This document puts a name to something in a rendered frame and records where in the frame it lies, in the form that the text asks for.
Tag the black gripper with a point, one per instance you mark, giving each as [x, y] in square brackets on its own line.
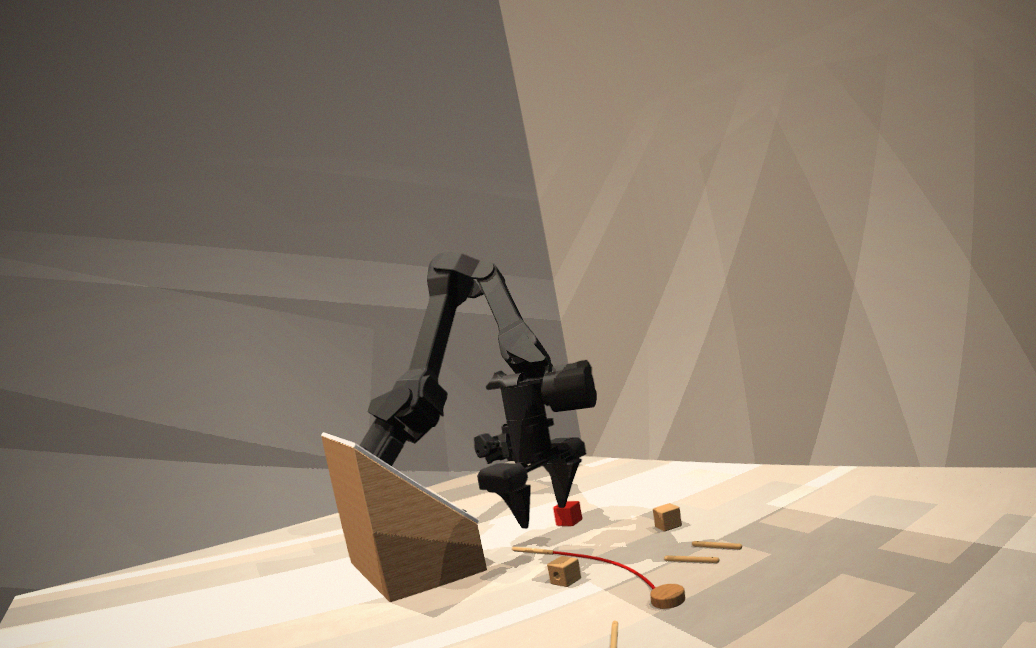
[531, 444]

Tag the red cube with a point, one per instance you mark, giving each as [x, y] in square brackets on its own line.
[568, 516]

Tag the round wooden button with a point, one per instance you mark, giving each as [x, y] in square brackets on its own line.
[667, 596]

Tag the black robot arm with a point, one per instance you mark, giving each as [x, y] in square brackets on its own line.
[417, 399]

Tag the red string with wooden stick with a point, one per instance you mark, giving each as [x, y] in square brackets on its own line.
[544, 551]

